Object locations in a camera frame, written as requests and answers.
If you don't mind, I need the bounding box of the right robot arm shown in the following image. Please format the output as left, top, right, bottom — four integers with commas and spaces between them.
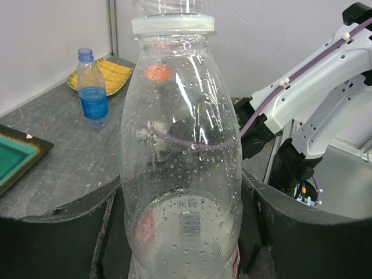
235, 2, 371, 205

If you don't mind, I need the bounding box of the blue label plastic bottle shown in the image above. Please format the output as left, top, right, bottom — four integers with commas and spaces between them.
76, 48, 109, 129

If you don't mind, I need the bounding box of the yellow bamboo pattern plate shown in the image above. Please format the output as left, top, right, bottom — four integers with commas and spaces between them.
67, 58, 133, 96

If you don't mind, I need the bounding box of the green square plate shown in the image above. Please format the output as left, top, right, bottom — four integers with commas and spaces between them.
1, 125, 54, 194

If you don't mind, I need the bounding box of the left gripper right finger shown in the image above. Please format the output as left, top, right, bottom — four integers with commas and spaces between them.
238, 170, 371, 278

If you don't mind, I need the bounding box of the white cap clear bottle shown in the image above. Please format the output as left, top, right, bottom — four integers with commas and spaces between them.
120, 1, 242, 278

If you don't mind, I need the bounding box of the orange white floral bowl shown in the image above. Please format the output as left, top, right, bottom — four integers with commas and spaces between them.
144, 43, 172, 87

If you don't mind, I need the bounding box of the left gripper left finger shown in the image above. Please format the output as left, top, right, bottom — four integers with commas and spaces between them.
1, 178, 125, 278

